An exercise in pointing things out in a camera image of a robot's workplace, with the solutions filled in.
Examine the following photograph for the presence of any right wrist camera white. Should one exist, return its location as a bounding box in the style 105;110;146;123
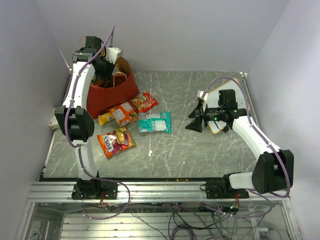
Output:
197;90;208;110

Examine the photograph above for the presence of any small whiteboard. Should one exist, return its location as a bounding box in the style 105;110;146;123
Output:
207;80;246;134

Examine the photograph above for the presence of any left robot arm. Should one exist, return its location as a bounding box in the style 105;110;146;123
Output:
54;36;122;200

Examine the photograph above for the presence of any small yellow snack packet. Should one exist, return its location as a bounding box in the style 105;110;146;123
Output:
98;111;115;126

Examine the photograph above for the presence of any red nut mix snack bag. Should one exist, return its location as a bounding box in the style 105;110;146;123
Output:
129;91;159;113

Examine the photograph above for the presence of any purple cable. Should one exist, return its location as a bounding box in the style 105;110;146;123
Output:
63;25;132;221
199;76;292;219

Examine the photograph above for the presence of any red paper bag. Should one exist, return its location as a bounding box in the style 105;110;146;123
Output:
86;36;140;120

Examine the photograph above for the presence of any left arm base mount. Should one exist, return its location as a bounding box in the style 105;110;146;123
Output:
71;178;118;200

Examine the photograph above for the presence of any teal snack bag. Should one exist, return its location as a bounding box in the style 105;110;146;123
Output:
138;111;172;134

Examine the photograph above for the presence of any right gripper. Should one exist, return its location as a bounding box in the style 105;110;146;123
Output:
185;101;225;132

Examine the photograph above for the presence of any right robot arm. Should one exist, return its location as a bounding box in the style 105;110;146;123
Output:
185;89;294;198

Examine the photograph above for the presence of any orange Fox's candy bag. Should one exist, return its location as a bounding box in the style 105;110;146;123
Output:
97;127;136;159

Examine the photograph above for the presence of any small white box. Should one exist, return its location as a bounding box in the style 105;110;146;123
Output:
48;115;60;130

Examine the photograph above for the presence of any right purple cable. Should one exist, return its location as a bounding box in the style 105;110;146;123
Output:
199;76;292;219

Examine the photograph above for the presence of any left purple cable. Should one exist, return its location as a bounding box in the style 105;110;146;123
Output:
63;25;132;221

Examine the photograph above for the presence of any orange snack bag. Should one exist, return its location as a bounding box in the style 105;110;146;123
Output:
108;102;139;127

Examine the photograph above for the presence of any aluminium frame rail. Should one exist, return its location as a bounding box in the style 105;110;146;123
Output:
26;180;291;204

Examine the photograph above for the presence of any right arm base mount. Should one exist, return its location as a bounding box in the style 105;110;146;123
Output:
199;181;232;200

